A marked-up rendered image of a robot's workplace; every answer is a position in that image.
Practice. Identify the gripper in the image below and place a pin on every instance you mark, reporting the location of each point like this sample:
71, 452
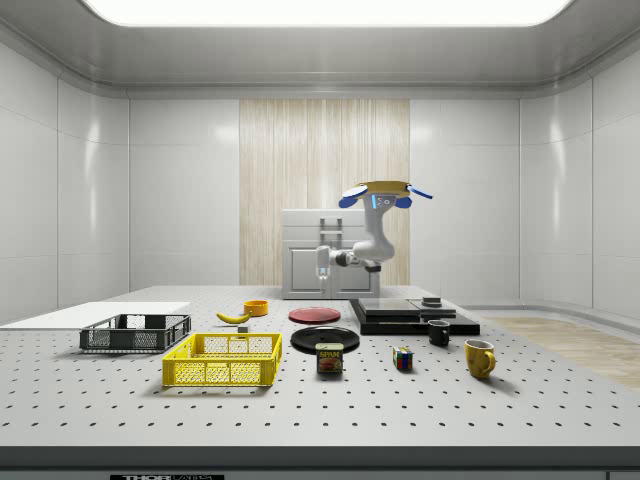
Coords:
325, 281

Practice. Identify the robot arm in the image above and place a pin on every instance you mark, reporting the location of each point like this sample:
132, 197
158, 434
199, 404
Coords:
377, 240

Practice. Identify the red plate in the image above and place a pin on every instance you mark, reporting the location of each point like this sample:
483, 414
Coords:
314, 314

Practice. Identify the white cabinet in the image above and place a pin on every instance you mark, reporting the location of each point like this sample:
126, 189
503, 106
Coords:
305, 250

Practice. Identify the black plate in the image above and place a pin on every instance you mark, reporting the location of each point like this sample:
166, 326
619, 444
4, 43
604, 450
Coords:
325, 336

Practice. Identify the yellow bowl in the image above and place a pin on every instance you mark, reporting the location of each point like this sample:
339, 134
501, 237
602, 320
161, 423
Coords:
256, 310

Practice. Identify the flat-sided can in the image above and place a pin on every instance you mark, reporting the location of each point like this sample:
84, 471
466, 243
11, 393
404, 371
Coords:
329, 359

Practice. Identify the black stove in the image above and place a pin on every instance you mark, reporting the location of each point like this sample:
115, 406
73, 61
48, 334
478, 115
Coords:
400, 312

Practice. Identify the banana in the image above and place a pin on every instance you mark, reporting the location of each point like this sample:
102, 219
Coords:
234, 318

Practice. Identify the puzzle cube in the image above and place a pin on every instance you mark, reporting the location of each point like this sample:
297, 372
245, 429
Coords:
403, 358

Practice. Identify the black mug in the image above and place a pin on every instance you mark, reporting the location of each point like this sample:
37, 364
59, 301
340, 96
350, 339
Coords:
439, 334

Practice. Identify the yellow basket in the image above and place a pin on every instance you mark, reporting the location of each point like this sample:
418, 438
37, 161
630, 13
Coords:
220, 372

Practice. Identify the yellow mug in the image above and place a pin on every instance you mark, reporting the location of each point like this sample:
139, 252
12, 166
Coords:
477, 360

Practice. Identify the dark grey basket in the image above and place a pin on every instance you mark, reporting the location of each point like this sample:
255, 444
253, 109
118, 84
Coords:
125, 340

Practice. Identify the white board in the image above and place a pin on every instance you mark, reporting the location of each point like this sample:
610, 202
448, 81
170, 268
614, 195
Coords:
75, 315

